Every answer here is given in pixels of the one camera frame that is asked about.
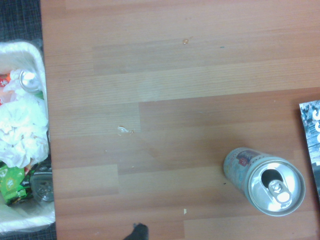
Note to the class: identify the dark cover magazine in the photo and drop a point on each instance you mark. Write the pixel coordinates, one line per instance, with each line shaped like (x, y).
(315, 140)

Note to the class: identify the white lined trash bin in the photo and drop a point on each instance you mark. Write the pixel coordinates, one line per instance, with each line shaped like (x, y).
(30, 222)

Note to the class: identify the green discarded drink can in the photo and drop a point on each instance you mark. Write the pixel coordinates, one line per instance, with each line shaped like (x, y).
(30, 81)

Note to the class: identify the red snack wrapper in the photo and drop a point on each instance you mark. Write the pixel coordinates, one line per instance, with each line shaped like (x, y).
(3, 83)

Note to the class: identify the silver printed drink can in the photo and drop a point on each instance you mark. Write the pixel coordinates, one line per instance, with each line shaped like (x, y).
(275, 185)

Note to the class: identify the green snack wrapper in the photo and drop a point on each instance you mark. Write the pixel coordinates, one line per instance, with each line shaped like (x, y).
(11, 183)

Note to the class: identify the crumpled white tissue paper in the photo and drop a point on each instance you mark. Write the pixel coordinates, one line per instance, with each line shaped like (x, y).
(20, 125)

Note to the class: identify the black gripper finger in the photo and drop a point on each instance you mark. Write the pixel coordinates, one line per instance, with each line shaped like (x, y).
(138, 232)

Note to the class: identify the dark glass jar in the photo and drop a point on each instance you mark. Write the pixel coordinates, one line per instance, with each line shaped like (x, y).
(42, 187)

